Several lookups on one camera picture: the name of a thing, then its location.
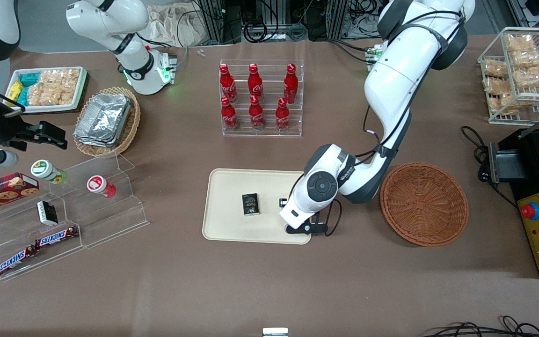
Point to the cream plastic tray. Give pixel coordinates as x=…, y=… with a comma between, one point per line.
x=227, y=187

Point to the red lid jar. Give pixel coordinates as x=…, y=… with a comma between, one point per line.
x=98, y=185

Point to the clear acrylic bottle rack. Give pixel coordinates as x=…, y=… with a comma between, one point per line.
x=269, y=133

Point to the Snickers chocolate bar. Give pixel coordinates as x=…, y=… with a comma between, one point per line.
x=14, y=261
x=56, y=236

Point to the yellow snack pack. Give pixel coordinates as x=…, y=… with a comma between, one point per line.
x=14, y=90

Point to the aluminium frame post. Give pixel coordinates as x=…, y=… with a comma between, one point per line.
x=215, y=21
x=337, y=18

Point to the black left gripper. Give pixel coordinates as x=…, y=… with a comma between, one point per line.
x=282, y=202

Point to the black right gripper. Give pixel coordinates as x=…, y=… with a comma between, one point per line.
x=8, y=131

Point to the small black card box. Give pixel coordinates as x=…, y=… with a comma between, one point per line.
x=251, y=204

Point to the black box appliance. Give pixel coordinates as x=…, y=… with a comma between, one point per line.
x=531, y=159

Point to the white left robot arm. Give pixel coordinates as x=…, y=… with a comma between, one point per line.
x=391, y=79

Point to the green lid jar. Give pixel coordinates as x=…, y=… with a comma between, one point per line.
x=45, y=170

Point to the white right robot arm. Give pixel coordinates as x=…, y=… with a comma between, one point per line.
x=131, y=61

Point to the teal snack pack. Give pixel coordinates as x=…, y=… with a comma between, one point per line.
x=30, y=78
x=22, y=97

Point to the white rectangular snack tray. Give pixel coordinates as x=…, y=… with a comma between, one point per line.
x=45, y=109

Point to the red cola bottle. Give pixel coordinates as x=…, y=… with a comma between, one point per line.
x=255, y=84
x=229, y=116
x=256, y=114
x=226, y=84
x=282, y=117
x=290, y=85

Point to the clear fried snack bag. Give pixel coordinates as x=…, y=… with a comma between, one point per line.
x=495, y=69
x=496, y=85
x=520, y=43
x=503, y=103
x=528, y=59
x=533, y=77

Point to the aluminium foil tray stack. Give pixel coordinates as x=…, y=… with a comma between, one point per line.
x=103, y=119

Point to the clear rice cracker bag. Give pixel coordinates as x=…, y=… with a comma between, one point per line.
x=67, y=93
x=40, y=94
x=61, y=76

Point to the light oval wicker basket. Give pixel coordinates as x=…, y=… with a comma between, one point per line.
x=131, y=126

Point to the clear acrylic step display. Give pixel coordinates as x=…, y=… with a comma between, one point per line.
x=105, y=220

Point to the small black white box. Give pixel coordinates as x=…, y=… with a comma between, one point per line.
x=47, y=213

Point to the brown round wicker basket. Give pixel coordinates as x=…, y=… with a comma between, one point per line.
x=424, y=206

